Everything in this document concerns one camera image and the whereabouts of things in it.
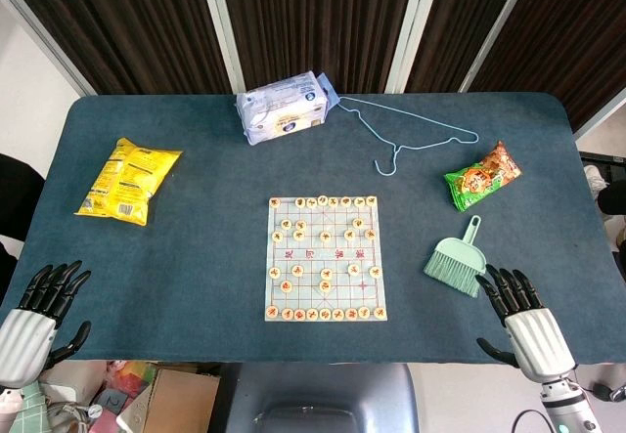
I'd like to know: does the blue white tissue pack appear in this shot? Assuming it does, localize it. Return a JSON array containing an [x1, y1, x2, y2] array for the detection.
[[235, 69, 341, 147]]

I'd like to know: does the white partition post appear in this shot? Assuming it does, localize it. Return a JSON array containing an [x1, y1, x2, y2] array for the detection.
[[0, 0, 97, 97], [197, 0, 246, 95], [459, 0, 540, 94], [387, 0, 444, 95]]

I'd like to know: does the white shoe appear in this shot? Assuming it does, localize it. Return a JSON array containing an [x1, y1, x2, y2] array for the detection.
[[583, 163, 608, 200]]

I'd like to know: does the light blue wire hanger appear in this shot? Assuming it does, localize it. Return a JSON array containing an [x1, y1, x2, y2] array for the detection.
[[336, 95, 479, 177]]

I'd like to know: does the colourful foam block pile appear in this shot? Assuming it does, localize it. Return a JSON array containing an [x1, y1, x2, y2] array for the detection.
[[90, 361, 158, 408]]

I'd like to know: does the dark brown slatted partition panel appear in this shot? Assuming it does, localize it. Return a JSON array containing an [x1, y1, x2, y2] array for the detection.
[[405, 0, 524, 94], [469, 0, 626, 132], [0, 0, 232, 96], [217, 0, 418, 95]]

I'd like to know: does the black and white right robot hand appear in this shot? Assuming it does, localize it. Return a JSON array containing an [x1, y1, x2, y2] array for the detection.
[[475, 263, 578, 383]]

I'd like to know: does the Chinese chess board with pieces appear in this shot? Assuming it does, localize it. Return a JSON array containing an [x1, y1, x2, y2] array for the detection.
[[264, 195, 388, 324]]

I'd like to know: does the green and brown snack bag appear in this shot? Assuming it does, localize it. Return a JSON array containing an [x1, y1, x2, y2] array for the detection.
[[443, 140, 522, 213]]

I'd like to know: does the yellow snack bag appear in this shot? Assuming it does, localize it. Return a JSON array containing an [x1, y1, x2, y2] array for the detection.
[[73, 137, 184, 228]]

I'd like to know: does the brown cardboard box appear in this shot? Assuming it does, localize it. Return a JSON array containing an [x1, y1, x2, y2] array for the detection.
[[140, 368, 221, 433]]

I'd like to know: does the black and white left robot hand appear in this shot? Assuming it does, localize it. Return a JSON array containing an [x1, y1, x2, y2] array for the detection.
[[0, 259, 93, 390]]

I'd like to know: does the black chair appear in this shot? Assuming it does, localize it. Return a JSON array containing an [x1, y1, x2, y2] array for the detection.
[[0, 152, 46, 241]]

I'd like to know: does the black cable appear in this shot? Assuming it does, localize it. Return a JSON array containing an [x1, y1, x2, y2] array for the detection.
[[508, 407, 557, 433]]

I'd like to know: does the mint green hand brush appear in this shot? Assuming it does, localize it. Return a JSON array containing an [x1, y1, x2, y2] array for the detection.
[[423, 214, 488, 298]]

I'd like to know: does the dark blue tablecloth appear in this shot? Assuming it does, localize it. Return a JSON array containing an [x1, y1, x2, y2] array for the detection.
[[0, 91, 626, 364]]

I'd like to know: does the green checked cloth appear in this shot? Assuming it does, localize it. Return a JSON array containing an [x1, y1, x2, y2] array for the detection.
[[8, 382, 53, 433]]

